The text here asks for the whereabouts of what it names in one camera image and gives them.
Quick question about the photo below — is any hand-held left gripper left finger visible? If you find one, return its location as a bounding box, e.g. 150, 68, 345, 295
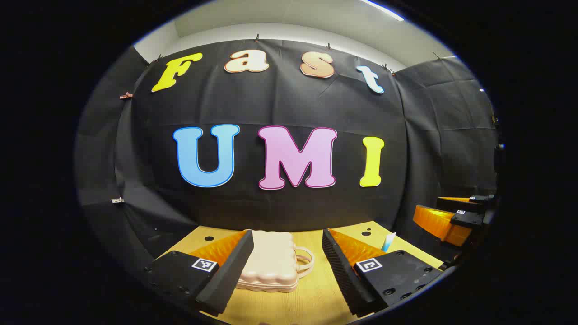
145, 229, 255, 317

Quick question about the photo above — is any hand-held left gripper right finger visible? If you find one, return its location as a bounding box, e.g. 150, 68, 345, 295
322, 228, 444, 318

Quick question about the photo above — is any pale pink suitcase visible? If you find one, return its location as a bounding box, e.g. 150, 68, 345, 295
236, 230, 315, 293

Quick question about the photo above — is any black backdrop cloth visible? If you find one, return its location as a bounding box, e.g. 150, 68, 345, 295
75, 38, 499, 271

